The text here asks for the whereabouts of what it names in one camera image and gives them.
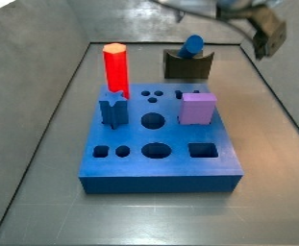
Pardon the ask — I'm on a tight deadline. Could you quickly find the black curved cradle stand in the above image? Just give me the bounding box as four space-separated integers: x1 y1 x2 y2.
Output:
163 49 215 79

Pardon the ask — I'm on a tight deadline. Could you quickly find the blue star-shaped prism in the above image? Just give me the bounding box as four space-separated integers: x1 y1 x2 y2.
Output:
98 91 128 130

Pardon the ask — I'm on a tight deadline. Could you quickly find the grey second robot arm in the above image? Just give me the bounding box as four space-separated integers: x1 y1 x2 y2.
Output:
151 0 285 61

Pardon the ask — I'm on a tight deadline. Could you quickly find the purple rectangular block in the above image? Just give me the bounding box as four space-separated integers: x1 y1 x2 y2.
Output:
179 93 216 125

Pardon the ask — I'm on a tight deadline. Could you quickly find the blue foam shape-sorter board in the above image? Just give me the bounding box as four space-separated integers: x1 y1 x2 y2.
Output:
78 84 244 194

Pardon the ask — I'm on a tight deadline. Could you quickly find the red hexagonal prism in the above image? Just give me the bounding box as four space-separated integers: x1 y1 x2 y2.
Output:
102 43 129 99

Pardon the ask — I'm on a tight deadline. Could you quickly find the dark second gripper body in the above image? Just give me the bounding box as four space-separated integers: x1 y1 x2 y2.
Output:
248 6 285 60

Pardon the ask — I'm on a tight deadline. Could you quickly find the blue round cylinder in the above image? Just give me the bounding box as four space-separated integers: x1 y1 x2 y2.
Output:
177 35 204 59

